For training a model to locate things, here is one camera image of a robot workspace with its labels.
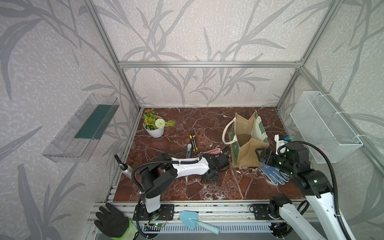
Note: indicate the blue dotted work glove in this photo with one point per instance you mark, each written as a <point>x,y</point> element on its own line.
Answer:
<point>274,175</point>

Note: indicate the white wire mesh basket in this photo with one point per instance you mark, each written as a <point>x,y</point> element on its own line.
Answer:
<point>321,125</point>

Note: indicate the green Christmas tote bag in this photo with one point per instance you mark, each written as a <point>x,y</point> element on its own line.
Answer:
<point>246,137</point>

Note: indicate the yellow black slim knife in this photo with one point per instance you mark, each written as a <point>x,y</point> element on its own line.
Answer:
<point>193,143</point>

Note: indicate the silver black bottle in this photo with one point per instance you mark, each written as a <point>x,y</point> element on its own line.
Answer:
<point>126,169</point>

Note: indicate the light blue garden trowel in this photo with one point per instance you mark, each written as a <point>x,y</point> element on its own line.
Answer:
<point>191,220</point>

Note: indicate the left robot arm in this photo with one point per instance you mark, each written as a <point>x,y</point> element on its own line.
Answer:
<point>153,178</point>

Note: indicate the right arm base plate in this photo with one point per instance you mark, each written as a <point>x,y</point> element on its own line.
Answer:
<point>259,211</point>

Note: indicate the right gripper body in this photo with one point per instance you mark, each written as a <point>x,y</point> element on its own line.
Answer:
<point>278,161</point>

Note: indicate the potted artificial flower plant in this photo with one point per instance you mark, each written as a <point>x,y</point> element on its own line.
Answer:
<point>154,124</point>

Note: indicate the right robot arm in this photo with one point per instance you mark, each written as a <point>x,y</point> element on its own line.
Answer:
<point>318,217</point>

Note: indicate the grey slim utility knife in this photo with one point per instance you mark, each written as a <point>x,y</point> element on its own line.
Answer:
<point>189,151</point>

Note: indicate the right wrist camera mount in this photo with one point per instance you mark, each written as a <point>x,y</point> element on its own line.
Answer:
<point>281,141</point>

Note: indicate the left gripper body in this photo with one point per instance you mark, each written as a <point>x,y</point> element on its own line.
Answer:
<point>212,179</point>

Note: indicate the pink utility knife upper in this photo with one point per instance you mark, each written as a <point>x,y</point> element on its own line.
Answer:
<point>214,151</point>

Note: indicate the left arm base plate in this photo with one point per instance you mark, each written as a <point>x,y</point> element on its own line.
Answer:
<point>166,212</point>

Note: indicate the clear plastic wall shelf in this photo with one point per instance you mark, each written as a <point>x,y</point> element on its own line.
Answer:
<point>78,139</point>

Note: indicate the black green rubber glove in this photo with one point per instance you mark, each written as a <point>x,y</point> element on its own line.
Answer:
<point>114,224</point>

